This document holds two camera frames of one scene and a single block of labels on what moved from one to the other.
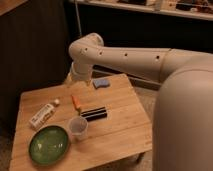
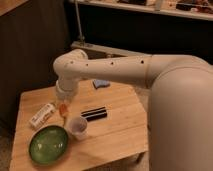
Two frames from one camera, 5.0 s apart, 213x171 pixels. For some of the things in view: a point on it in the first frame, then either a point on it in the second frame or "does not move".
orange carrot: [76, 103] to [63, 110]
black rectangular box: [94, 114] does not move
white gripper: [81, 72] to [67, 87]
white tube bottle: [42, 114] does not move
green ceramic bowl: [49, 144] does not move
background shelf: [199, 9] does not move
